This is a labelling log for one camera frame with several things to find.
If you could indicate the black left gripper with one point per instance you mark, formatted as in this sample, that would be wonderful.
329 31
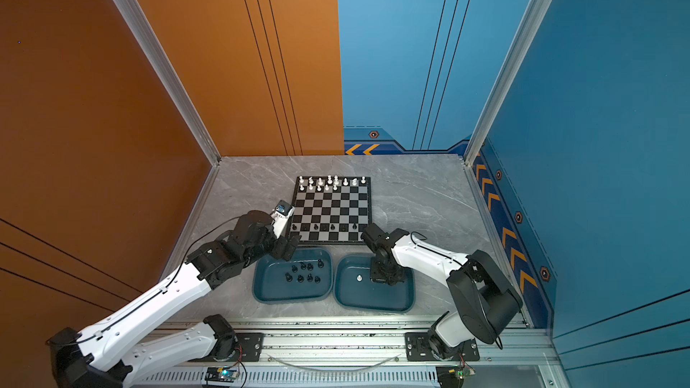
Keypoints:
281 251

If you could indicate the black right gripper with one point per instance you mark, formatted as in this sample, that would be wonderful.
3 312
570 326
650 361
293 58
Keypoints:
396 277

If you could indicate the teal tray with white pieces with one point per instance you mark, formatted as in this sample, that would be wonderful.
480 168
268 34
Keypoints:
368 295

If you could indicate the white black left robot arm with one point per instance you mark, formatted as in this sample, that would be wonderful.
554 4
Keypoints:
113 352

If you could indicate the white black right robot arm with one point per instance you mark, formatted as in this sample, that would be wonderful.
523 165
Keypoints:
484 298

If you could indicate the teal tray with black pieces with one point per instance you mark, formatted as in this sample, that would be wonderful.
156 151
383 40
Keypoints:
270 286

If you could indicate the circuit board right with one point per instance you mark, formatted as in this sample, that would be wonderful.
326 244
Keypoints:
454 376

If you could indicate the green circuit board left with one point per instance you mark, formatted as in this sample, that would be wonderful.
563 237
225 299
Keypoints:
223 376

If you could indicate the black white chessboard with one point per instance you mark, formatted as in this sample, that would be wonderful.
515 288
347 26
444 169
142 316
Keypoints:
331 209

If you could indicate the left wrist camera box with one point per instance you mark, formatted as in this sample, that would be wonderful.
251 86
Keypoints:
284 209

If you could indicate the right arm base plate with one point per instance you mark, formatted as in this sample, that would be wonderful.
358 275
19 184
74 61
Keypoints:
420 346

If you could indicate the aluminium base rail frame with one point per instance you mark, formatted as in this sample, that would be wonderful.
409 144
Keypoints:
371 342

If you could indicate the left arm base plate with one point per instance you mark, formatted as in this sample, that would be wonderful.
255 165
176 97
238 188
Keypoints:
242 347

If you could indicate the left aluminium corner post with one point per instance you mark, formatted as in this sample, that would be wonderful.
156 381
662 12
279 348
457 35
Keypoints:
137 22

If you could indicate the aluminium corner post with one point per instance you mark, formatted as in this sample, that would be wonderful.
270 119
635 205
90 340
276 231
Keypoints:
137 22
528 28

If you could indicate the right aluminium corner post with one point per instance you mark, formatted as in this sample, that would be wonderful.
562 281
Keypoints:
528 28

